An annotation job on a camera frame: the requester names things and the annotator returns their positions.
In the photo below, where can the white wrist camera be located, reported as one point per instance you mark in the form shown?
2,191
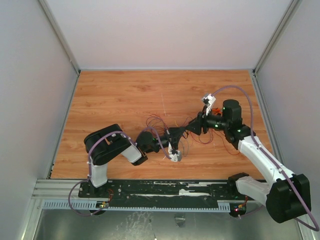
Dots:
208,101
174,155

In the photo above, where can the orange black needle-nose pliers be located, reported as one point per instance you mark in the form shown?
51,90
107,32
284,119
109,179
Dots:
216,111

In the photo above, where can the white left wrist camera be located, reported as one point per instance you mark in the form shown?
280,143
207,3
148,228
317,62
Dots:
174,155

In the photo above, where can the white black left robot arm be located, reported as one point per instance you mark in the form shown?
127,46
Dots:
104,145

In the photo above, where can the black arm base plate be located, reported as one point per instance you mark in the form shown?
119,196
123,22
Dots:
171,194

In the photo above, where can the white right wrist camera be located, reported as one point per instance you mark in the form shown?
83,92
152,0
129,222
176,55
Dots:
208,101

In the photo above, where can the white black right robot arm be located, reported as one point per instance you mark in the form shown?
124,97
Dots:
285,195

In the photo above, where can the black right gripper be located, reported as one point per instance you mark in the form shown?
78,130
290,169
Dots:
202,121

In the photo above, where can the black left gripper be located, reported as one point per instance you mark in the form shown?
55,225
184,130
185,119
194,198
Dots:
175,134

